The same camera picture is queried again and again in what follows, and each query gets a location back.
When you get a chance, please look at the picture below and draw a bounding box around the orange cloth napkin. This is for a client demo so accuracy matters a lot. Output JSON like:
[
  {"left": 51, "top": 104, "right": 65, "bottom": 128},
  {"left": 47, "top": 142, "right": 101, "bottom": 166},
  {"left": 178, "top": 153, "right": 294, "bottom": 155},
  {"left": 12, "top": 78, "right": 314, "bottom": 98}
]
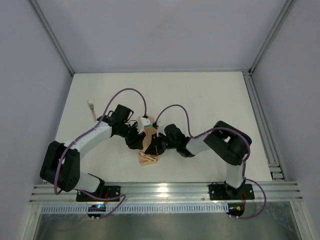
[{"left": 137, "top": 116, "right": 158, "bottom": 167}]

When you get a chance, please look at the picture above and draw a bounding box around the silver fork pink handle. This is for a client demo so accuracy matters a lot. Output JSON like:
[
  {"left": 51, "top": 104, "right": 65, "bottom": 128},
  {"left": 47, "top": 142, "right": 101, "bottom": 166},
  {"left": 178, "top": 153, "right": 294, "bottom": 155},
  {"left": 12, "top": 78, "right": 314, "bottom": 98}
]
[{"left": 87, "top": 100, "right": 97, "bottom": 122}]

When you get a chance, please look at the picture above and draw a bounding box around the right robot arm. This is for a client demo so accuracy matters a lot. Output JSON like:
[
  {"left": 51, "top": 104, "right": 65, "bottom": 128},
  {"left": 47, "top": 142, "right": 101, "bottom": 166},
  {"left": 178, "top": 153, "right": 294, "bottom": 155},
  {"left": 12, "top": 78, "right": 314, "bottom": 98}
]
[{"left": 144, "top": 120, "right": 252, "bottom": 199}]

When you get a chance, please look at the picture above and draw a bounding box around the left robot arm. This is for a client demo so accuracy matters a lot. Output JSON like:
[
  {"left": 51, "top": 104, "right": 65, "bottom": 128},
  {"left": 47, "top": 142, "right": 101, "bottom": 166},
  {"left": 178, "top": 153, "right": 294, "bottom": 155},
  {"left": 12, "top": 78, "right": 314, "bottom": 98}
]
[{"left": 39, "top": 104, "right": 146, "bottom": 194}]

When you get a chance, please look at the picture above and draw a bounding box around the left black controller board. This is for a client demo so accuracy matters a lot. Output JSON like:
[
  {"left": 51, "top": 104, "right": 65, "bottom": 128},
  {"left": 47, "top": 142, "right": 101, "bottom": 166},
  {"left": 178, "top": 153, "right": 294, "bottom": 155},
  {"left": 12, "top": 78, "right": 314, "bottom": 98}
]
[{"left": 87, "top": 204, "right": 106, "bottom": 220}]

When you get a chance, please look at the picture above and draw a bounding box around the black controller board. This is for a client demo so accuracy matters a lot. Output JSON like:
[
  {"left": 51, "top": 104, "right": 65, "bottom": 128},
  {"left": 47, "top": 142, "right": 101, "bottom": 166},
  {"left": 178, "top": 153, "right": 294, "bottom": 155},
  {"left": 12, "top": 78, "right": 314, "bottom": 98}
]
[
  {"left": 226, "top": 203, "right": 245, "bottom": 220},
  {"left": 87, "top": 204, "right": 106, "bottom": 220}
]

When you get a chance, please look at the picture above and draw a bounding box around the right black controller board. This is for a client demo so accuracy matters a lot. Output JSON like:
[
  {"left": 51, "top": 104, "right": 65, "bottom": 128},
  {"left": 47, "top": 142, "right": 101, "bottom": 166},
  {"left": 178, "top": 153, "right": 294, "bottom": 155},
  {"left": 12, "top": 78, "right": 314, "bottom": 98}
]
[{"left": 226, "top": 203, "right": 245, "bottom": 220}]

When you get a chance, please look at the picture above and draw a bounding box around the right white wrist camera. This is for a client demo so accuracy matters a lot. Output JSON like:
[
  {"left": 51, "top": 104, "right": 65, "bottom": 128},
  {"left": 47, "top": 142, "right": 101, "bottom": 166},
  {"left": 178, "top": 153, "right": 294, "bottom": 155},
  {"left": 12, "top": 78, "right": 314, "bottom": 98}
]
[{"left": 153, "top": 121, "right": 164, "bottom": 137}]

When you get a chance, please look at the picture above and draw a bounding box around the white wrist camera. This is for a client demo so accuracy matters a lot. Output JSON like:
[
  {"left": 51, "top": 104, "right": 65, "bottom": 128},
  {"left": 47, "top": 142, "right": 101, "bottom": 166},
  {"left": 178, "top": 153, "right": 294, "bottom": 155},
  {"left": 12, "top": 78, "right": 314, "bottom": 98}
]
[
  {"left": 153, "top": 121, "right": 164, "bottom": 137},
  {"left": 137, "top": 116, "right": 153, "bottom": 132}
]

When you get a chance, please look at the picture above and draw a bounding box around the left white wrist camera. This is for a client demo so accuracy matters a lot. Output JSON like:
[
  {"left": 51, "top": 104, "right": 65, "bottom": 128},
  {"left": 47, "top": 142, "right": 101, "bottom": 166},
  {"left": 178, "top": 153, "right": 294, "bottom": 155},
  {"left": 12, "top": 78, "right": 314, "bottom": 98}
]
[{"left": 137, "top": 116, "right": 153, "bottom": 132}]

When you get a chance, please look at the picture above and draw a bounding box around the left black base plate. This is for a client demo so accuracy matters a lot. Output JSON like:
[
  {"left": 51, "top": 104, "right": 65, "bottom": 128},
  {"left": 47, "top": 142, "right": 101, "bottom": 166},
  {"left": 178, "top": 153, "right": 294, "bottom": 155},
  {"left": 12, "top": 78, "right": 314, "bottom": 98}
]
[{"left": 76, "top": 185, "right": 121, "bottom": 202}]

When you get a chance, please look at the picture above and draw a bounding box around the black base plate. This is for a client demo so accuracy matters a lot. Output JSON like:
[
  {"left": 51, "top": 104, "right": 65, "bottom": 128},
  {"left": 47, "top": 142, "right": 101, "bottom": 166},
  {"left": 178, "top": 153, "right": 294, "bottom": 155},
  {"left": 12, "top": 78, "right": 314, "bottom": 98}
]
[
  {"left": 208, "top": 181, "right": 255, "bottom": 201},
  {"left": 76, "top": 185, "right": 121, "bottom": 202}
]

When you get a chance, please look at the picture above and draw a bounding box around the white slotted cable duct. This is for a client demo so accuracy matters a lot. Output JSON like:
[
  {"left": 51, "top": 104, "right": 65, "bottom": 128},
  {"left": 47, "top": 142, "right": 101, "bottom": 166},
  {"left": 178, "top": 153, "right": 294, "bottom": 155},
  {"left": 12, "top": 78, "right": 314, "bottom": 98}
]
[{"left": 40, "top": 202, "right": 228, "bottom": 214}]

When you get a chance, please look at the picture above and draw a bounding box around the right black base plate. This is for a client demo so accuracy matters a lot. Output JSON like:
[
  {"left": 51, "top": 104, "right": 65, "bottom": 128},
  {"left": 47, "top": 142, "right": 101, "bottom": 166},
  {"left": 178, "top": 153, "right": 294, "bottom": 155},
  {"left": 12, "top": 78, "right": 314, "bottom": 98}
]
[{"left": 208, "top": 181, "right": 255, "bottom": 201}]

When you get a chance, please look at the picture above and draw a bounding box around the right side aluminium rail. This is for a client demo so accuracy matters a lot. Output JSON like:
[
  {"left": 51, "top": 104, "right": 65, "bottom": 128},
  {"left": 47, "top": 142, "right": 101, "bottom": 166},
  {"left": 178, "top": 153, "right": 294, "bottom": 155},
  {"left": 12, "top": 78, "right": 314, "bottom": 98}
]
[{"left": 242, "top": 71, "right": 287, "bottom": 181}]

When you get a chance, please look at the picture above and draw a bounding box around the aluminium rail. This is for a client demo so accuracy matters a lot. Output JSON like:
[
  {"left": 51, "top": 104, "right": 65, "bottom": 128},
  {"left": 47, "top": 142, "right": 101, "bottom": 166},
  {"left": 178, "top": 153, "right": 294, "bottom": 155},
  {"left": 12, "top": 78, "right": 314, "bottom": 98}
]
[
  {"left": 242, "top": 71, "right": 287, "bottom": 181},
  {"left": 29, "top": 181, "right": 303, "bottom": 204}
]

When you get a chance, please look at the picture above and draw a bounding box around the front aluminium rail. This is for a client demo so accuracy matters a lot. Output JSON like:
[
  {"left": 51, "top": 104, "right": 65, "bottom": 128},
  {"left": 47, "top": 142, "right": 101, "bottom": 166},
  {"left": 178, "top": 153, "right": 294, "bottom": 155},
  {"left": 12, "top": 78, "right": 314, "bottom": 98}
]
[{"left": 29, "top": 181, "right": 303, "bottom": 204}]

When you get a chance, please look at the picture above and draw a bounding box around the left frame post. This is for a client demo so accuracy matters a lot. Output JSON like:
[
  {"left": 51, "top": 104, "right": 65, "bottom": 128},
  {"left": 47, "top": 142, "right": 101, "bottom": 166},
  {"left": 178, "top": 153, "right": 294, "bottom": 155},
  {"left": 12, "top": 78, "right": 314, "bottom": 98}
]
[{"left": 27, "top": 0, "right": 75, "bottom": 77}]

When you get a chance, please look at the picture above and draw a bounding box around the frame post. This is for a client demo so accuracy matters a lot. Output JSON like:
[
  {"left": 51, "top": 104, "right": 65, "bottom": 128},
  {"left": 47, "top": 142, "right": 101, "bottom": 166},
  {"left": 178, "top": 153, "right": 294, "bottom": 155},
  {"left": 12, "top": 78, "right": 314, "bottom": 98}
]
[
  {"left": 248, "top": 0, "right": 296, "bottom": 75},
  {"left": 27, "top": 0, "right": 75, "bottom": 77}
]

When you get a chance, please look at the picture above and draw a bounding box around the right frame post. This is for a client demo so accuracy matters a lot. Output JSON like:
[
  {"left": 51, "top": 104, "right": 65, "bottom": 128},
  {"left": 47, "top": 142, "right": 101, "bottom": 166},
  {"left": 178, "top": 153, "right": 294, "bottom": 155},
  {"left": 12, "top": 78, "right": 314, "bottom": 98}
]
[{"left": 248, "top": 0, "right": 296, "bottom": 75}]

